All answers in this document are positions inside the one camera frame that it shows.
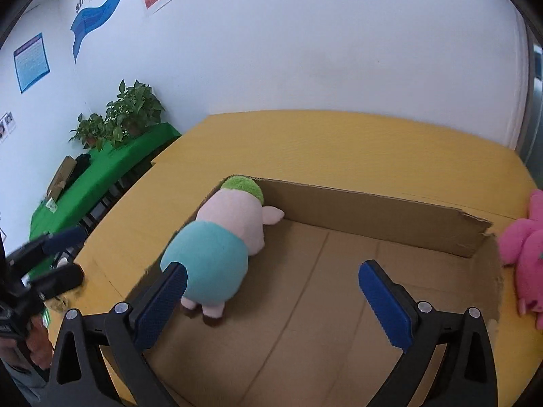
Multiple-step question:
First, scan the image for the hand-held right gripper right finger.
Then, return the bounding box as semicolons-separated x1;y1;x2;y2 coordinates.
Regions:
358;259;499;407

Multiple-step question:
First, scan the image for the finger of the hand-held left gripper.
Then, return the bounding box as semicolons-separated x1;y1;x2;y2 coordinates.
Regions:
6;226;88;272
25;263;85;302

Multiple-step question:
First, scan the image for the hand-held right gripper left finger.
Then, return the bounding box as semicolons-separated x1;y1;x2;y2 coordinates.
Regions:
42;261;188;407

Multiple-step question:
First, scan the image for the brown cardboard box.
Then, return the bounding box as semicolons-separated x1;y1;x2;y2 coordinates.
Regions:
82;175;505;407

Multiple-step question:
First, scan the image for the person's left hand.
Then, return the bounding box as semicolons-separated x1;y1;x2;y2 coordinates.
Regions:
24;317;55;370

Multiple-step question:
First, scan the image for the small cardboard carton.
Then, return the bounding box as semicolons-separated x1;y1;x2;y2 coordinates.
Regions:
46;155;78;202

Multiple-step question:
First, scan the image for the plush pig with teal pants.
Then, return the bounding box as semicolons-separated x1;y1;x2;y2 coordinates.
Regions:
160;175;286;320

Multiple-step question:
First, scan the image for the table with green cloth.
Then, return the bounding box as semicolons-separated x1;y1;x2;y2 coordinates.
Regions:
30;122;182;272

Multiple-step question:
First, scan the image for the black bag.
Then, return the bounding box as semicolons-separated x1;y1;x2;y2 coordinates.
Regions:
70;154;92;181

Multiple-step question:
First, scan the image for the small potted green plant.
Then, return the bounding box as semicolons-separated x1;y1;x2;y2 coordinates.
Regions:
69;113;109;152

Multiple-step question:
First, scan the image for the pink plush toy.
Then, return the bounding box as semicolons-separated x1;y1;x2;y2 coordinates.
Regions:
497;189;543;330

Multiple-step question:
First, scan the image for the large potted green plant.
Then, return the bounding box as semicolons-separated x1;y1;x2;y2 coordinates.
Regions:
104;78;166;142

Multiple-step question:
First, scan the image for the white photo wall notice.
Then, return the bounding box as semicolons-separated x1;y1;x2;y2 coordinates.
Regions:
0;111;18;142

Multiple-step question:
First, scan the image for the blue framed wall poster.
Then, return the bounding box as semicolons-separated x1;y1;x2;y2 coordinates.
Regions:
13;33;51;94

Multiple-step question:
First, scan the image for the blue ribbon wall decal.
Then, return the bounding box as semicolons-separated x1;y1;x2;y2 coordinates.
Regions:
70;0;147;64

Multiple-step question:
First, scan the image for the glass door with metal frame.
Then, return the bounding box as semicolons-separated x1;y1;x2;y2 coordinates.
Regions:
515;13;543;166

